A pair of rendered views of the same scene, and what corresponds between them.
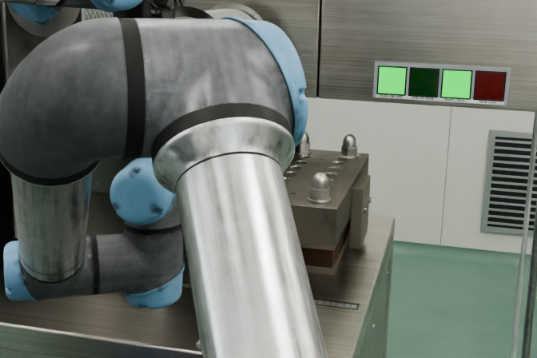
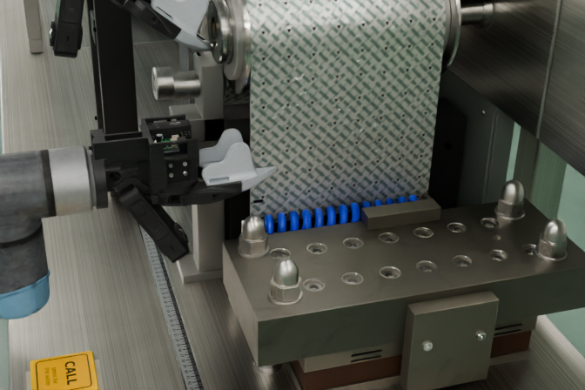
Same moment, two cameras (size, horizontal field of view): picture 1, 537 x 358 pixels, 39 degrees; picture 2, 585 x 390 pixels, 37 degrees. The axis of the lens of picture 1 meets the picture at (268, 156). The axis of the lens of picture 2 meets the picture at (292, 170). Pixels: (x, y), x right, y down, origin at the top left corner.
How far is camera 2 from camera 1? 1.07 m
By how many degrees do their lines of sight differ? 56
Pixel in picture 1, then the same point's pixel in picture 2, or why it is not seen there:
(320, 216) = (251, 319)
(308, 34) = (543, 33)
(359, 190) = (411, 312)
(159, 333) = (37, 340)
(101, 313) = (60, 289)
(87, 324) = not seen: hidden behind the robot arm
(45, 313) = not seen: hidden behind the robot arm
